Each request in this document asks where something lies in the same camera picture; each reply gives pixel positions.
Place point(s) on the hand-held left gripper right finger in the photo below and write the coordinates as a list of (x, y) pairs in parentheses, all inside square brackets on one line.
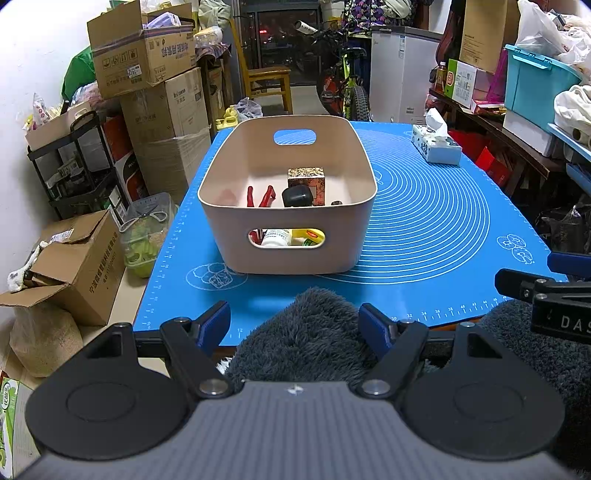
[(371, 323)]

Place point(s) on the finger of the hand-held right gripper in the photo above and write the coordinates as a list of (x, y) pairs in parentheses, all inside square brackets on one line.
[(570, 264), (512, 281)]

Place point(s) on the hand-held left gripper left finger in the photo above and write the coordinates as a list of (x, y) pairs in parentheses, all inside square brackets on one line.
[(214, 323)]

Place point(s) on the beige plastic basket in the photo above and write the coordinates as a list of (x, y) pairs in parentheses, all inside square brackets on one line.
[(286, 258)]

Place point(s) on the red pliers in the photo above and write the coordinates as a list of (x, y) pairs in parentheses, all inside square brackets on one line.
[(251, 196)]

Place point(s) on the black rounded object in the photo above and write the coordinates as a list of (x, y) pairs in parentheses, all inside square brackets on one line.
[(298, 196)]

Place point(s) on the black plastic bag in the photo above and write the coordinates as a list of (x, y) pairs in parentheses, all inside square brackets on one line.
[(563, 226)]

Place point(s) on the grey fluffy clothing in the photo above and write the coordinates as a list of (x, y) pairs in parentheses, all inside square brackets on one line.
[(300, 332)]

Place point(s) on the clear plastic container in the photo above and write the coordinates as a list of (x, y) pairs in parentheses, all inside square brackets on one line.
[(145, 240)]

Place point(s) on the blue silicone mat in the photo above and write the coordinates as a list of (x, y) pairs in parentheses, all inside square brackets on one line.
[(415, 221)]

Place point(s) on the red gift boxes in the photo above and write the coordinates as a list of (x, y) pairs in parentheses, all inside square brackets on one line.
[(485, 157)]

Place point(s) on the dark wooden side table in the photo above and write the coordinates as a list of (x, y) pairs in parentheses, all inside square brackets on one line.
[(517, 145)]

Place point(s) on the white box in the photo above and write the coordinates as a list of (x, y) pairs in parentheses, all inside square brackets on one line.
[(526, 131)]

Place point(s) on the torn open cardboard box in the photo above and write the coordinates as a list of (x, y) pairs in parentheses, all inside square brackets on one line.
[(83, 272)]

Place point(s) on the white cloth bundle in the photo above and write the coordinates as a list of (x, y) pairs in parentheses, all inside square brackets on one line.
[(572, 115)]

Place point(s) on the tissue box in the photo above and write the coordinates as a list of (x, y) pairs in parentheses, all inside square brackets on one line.
[(438, 150)]

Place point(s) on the small patterned box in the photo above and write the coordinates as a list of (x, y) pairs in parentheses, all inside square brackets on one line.
[(307, 184)]

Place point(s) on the plastic wrapped cardboard box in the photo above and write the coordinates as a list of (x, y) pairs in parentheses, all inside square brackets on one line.
[(180, 166)]

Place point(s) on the brown grain sack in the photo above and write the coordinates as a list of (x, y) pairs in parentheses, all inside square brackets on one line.
[(44, 341)]

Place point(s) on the blue storage bin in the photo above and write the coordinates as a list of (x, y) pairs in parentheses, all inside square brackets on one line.
[(540, 87)]

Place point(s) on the black trolley cart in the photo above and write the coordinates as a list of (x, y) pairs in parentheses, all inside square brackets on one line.
[(83, 189)]

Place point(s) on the pink bag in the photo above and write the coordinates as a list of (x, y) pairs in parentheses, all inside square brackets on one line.
[(497, 78)]

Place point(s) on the white spotted cloth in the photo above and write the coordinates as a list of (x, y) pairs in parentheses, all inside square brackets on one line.
[(21, 274)]

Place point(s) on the green white carton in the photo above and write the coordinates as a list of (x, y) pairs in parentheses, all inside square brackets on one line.
[(461, 85)]

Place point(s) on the drink bottle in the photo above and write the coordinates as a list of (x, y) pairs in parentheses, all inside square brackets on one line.
[(441, 81)]

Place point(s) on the clear plastic bag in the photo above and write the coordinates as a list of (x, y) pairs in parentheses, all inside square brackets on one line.
[(249, 110)]

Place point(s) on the tall brown cardboard box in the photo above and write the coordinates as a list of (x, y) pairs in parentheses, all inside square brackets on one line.
[(171, 106)]

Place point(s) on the bicycle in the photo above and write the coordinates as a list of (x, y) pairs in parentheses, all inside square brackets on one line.
[(355, 101)]

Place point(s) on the green printed carton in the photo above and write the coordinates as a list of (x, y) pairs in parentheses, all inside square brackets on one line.
[(14, 424)]

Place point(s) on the white chest freezer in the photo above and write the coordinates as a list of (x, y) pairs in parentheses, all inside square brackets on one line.
[(401, 78)]

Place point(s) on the white plastic bags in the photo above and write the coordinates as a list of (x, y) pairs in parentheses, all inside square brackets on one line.
[(549, 27)]

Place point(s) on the flat upright cardboard box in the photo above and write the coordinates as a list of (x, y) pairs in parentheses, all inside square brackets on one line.
[(485, 32)]

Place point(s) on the wooden chair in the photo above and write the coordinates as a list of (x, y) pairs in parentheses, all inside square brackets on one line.
[(268, 78)]

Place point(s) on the cardboard box with snacks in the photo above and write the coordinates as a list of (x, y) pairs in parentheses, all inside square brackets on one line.
[(51, 131)]

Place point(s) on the green bag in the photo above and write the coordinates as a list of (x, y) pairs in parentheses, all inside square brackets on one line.
[(78, 74)]

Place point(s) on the colourful patterned jacket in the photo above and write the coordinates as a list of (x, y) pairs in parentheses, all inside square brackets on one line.
[(369, 14)]

